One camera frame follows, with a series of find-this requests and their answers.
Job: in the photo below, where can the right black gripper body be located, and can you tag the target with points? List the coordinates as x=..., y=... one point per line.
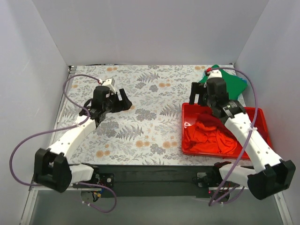
x=199, y=94

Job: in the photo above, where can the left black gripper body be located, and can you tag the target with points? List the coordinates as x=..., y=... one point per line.
x=117, y=101

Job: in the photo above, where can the green t-shirt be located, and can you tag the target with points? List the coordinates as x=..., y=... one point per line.
x=235, y=86

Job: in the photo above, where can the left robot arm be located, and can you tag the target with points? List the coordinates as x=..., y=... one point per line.
x=51, y=166

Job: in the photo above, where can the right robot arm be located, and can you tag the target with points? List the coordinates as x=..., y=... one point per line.
x=270, y=173

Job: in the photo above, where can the red plastic bin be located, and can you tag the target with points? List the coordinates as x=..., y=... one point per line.
x=189, y=117

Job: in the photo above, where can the dark red t-shirt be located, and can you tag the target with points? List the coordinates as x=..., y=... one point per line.
x=208, y=118

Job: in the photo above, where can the floral tablecloth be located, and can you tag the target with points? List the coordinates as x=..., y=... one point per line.
x=149, y=133

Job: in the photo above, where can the orange-red t-shirt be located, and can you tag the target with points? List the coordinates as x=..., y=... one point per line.
x=208, y=137

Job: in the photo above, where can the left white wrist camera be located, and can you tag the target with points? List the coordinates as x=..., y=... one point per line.
x=108, y=83

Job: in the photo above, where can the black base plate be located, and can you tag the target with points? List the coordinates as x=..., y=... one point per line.
x=153, y=180

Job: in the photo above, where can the aluminium frame rail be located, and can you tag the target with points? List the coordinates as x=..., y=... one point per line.
x=77, y=206

